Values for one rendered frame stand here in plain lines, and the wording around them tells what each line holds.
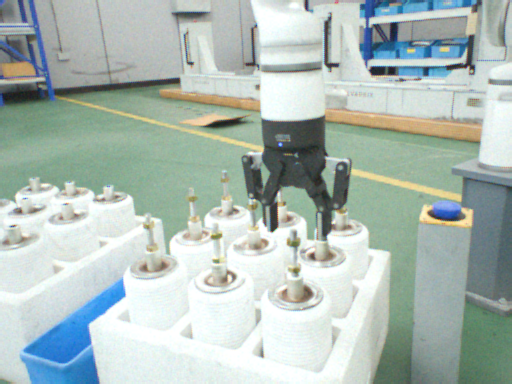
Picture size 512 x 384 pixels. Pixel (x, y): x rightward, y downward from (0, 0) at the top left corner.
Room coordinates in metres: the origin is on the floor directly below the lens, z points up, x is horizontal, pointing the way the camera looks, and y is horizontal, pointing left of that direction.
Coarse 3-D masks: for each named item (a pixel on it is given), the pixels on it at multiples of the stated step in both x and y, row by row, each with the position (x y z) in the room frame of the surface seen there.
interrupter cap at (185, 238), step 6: (204, 228) 0.76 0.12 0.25; (210, 228) 0.75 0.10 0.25; (180, 234) 0.74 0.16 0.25; (186, 234) 0.74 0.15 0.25; (204, 234) 0.74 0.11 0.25; (180, 240) 0.71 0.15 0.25; (186, 240) 0.71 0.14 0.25; (192, 240) 0.71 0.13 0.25; (198, 240) 0.71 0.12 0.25; (204, 240) 0.71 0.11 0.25; (210, 240) 0.70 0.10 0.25
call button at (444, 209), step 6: (432, 204) 0.63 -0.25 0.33; (438, 204) 0.63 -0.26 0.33; (444, 204) 0.62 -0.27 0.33; (450, 204) 0.62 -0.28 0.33; (456, 204) 0.62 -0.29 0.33; (438, 210) 0.61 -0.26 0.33; (444, 210) 0.61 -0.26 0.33; (450, 210) 0.60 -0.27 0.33; (456, 210) 0.60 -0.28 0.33; (438, 216) 0.62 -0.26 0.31; (444, 216) 0.61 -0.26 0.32; (450, 216) 0.61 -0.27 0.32; (456, 216) 0.61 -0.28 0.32
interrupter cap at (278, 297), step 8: (304, 280) 0.55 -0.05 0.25; (272, 288) 0.53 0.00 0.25; (280, 288) 0.54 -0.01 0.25; (304, 288) 0.53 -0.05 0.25; (312, 288) 0.53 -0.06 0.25; (320, 288) 0.53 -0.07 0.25; (272, 296) 0.52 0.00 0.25; (280, 296) 0.52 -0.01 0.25; (304, 296) 0.52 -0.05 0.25; (312, 296) 0.51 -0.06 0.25; (320, 296) 0.51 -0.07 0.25; (280, 304) 0.50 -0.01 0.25; (288, 304) 0.50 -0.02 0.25; (296, 304) 0.49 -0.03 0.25; (304, 304) 0.49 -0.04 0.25; (312, 304) 0.49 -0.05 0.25
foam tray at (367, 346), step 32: (384, 256) 0.75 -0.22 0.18; (384, 288) 0.71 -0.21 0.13; (96, 320) 0.60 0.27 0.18; (128, 320) 0.62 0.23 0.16; (256, 320) 0.60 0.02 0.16; (352, 320) 0.56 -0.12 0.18; (384, 320) 0.72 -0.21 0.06; (96, 352) 0.58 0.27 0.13; (128, 352) 0.55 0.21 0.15; (160, 352) 0.53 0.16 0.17; (192, 352) 0.51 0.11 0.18; (224, 352) 0.50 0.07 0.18; (256, 352) 0.52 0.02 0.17; (352, 352) 0.49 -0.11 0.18
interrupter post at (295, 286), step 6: (288, 276) 0.52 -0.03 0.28; (300, 276) 0.52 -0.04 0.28; (288, 282) 0.52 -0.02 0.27; (294, 282) 0.51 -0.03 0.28; (300, 282) 0.51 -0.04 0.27; (288, 288) 0.52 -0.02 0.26; (294, 288) 0.51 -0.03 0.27; (300, 288) 0.51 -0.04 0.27; (288, 294) 0.52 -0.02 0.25; (294, 294) 0.51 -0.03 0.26; (300, 294) 0.51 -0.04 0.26
